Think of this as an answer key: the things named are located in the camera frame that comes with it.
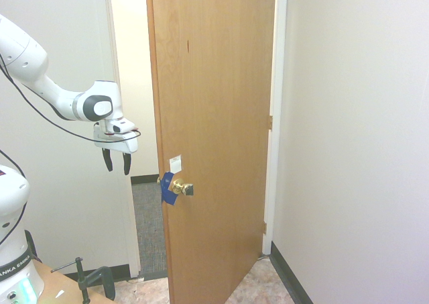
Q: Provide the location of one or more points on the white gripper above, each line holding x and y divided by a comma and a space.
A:
120, 145

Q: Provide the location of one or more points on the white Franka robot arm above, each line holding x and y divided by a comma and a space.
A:
20, 59

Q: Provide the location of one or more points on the brass door knob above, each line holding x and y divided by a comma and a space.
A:
182, 186

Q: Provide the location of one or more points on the brown wooden door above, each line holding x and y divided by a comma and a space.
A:
214, 143

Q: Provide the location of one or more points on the brass door hinge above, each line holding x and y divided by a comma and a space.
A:
264, 228
269, 121

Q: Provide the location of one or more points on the white paper note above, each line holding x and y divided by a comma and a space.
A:
175, 163

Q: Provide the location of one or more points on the blue tape strips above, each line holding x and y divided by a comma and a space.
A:
167, 191

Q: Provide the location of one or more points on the black metal clamp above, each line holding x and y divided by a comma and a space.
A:
94, 280

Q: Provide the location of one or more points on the black baseboard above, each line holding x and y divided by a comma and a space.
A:
291, 277

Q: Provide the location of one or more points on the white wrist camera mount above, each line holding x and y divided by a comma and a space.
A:
115, 127

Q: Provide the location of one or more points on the white door frame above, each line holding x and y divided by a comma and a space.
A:
276, 116

